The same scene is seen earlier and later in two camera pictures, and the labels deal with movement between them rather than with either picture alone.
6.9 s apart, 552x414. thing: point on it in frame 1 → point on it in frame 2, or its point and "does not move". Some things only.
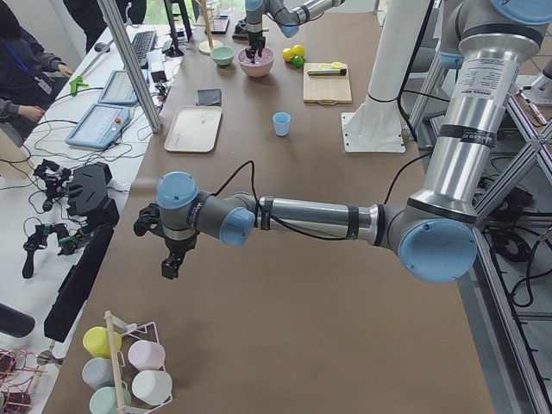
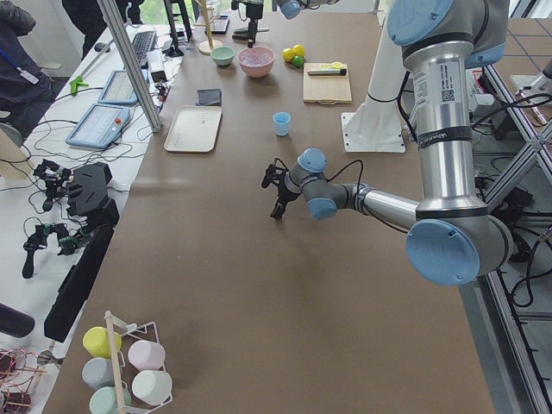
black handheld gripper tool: (36, 241) does not move
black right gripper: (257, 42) → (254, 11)
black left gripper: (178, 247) → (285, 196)
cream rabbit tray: (194, 128) does not move
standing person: (92, 19) does not move
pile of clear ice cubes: (266, 57) does not move
